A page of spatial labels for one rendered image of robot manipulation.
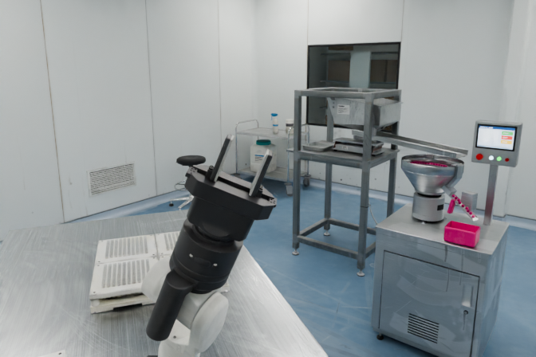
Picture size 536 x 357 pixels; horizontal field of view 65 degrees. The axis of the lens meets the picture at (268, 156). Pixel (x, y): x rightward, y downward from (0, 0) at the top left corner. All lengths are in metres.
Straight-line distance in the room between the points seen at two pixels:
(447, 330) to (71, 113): 3.85
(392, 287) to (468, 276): 0.45
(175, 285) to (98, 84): 4.39
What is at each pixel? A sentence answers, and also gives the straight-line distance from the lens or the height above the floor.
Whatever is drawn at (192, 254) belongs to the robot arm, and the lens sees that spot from 0.58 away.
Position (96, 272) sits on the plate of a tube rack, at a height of 0.92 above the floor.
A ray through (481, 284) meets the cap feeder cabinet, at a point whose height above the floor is 0.58.
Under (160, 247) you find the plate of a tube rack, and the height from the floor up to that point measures 0.92.
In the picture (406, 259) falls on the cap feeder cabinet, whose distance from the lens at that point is 2.61.
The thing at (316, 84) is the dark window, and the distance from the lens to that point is 5.96.
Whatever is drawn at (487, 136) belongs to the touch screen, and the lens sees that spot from 2.71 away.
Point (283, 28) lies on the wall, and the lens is 6.29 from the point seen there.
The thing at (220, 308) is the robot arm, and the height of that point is 1.36.
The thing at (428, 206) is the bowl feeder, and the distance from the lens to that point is 2.73.
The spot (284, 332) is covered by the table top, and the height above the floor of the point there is 0.85.
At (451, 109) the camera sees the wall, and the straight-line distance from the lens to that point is 5.27.
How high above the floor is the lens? 1.69
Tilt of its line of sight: 12 degrees down
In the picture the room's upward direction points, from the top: straight up
